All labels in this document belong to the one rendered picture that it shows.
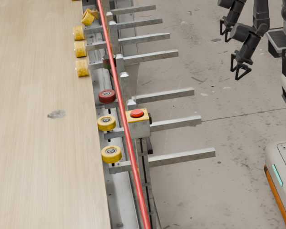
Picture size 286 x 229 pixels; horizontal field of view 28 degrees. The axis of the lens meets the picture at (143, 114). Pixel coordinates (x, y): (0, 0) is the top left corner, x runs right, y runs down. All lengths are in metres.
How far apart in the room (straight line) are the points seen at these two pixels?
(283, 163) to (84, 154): 1.32
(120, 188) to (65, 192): 0.49
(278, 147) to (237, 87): 1.34
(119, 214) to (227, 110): 2.06
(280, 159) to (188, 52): 2.25
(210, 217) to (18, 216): 1.51
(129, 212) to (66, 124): 0.48
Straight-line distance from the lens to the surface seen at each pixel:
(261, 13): 2.44
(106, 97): 2.66
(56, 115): 2.57
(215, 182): 3.54
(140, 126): 1.82
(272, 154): 3.31
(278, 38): 2.80
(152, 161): 2.29
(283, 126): 4.08
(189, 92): 2.73
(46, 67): 3.09
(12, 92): 2.88
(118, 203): 2.45
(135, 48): 5.06
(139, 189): 0.80
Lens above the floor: 2.13
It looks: 30 degrees down
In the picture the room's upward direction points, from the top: 7 degrees counter-clockwise
